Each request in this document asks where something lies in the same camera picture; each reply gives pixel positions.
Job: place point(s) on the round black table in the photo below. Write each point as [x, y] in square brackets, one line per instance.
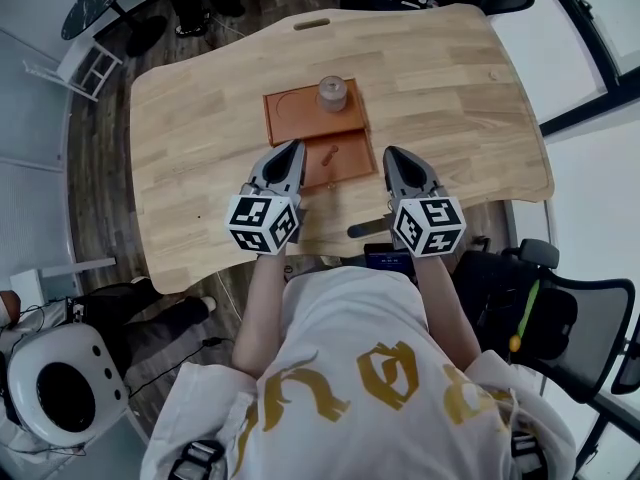
[90, 3]

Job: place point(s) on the white stool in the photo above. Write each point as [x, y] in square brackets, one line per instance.
[90, 68]

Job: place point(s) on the black mesh office chair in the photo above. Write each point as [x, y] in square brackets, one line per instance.
[575, 318]

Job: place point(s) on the red object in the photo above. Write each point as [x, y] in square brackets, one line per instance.
[328, 156]

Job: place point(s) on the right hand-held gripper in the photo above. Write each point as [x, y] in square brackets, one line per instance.
[430, 223]

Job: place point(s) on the black phone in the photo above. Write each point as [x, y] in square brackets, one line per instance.
[390, 260]

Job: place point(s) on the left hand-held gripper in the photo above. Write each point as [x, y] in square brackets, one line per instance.
[260, 220]

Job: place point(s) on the green stick with yellow ball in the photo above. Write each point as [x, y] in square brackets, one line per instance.
[527, 313]

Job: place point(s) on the person's left forearm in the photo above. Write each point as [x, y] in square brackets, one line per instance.
[257, 318]

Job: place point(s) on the person's white printed shirt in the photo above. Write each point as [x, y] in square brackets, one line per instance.
[350, 328]

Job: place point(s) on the white round device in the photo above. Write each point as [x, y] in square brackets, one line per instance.
[65, 383]

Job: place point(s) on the person's right forearm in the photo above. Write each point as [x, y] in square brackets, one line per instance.
[445, 308]

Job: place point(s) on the orange brown desk tray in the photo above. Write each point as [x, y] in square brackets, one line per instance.
[300, 118]

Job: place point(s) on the clear plastic jar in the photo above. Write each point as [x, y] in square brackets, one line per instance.
[332, 93]

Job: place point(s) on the black window frame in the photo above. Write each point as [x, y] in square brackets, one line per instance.
[590, 68]

